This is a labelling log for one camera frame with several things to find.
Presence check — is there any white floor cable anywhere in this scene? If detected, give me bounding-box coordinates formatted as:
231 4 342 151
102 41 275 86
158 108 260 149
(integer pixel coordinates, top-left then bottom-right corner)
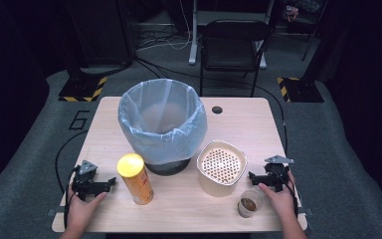
135 0 193 53

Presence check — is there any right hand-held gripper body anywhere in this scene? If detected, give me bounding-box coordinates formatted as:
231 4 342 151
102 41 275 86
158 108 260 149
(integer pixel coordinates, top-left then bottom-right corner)
261 154 295 193

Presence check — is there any trash bin with blue liner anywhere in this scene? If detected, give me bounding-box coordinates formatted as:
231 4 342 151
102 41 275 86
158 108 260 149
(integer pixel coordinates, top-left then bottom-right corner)
117 78 209 166

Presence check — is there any person's left hand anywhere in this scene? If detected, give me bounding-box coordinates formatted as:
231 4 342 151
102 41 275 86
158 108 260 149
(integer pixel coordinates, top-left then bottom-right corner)
67 187 108 232

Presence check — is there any small clear plastic cup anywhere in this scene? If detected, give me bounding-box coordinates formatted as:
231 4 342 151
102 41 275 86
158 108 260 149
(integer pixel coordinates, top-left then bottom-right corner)
237 189 263 219

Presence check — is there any person's right hand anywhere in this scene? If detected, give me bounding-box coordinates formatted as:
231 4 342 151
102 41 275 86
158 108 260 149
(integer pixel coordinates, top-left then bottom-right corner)
258 171 298 224

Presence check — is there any black folding chair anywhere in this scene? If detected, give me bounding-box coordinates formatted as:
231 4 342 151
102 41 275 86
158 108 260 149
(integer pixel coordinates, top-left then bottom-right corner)
198 19 271 98

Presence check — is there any orange chip can yellow lid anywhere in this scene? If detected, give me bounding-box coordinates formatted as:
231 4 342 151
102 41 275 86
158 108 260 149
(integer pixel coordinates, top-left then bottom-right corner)
116 152 155 206

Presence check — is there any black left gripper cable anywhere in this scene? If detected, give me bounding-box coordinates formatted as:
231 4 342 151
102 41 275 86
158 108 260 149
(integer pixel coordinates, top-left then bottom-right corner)
55 129 91 230

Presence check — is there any black tripod stand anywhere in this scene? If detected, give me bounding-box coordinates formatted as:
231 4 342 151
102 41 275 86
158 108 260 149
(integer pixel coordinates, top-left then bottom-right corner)
300 0 329 63

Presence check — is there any beige container with perforated strainer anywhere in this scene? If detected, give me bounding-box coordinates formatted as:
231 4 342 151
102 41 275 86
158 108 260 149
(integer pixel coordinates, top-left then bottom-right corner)
196 139 249 198

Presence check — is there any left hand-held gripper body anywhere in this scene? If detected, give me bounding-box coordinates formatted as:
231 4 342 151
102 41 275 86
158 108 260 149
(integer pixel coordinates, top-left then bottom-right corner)
71 159 110 202

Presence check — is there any white desk frame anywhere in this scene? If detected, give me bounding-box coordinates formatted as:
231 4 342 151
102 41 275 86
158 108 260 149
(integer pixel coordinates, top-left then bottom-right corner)
188 0 275 70

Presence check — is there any black base with hazard stripes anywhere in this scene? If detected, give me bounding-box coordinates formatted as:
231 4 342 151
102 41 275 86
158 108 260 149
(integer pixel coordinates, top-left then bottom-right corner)
58 76 108 103
277 77 325 104

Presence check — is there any black trash bin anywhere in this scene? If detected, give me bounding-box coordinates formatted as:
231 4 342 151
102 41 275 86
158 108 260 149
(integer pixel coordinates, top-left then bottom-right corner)
144 157 192 176

